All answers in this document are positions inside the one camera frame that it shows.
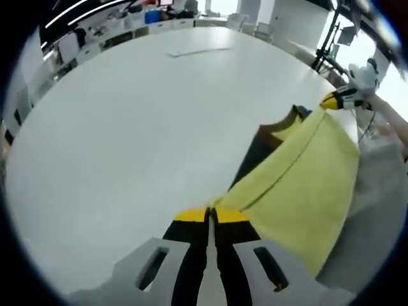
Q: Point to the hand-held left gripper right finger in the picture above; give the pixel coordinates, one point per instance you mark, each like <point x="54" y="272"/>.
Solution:
<point x="255" y="280"/>

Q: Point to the long ceiling light strip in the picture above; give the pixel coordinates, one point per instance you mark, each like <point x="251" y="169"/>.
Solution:
<point x="70" y="16"/>
<point x="95" y="13"/>

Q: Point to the yellow garment with blue sleeve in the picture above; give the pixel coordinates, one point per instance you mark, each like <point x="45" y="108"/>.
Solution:
<point x="296" y="197"/>

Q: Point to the white office desk row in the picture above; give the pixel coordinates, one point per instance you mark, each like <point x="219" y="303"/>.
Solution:
<point x="165" y="27"/>

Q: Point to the blue bin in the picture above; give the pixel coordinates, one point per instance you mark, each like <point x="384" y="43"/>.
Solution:
<point x="151" y="17"/>

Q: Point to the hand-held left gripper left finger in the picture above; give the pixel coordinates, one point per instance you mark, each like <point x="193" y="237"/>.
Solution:
<point x="140" y="280"/>

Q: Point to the group of white office chairs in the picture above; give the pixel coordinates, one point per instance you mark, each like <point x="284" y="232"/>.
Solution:
<point x="261" y="30"/>

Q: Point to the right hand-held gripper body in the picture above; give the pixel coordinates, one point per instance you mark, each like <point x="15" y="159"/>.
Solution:
<point x="361" y="81"/>

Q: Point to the black tripod stand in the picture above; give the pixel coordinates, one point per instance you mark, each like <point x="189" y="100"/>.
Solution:
<point x="328" y="41"/>

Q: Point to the small grey monitor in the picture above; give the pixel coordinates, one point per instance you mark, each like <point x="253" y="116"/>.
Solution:
<point x="345" y="36"/>

